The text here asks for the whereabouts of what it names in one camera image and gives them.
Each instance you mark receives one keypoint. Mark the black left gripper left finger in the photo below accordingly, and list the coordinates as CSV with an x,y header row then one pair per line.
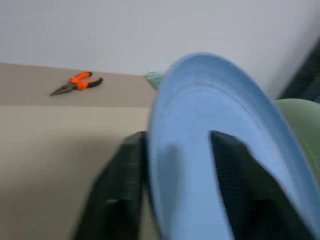
x,y
117,190

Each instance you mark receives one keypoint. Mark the blue plate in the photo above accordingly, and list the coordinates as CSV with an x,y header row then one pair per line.
x,y
200,112

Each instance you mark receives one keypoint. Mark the dark object at wall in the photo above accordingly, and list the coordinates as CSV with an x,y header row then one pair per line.
x,y
303,80

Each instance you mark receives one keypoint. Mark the green plate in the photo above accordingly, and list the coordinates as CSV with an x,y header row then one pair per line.
x,y
300,125

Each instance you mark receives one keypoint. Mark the teal mesh item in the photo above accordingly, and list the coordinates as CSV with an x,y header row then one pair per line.
x,y
155,78

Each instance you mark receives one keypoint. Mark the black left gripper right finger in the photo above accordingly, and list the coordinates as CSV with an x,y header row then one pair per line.
x,y
247,195

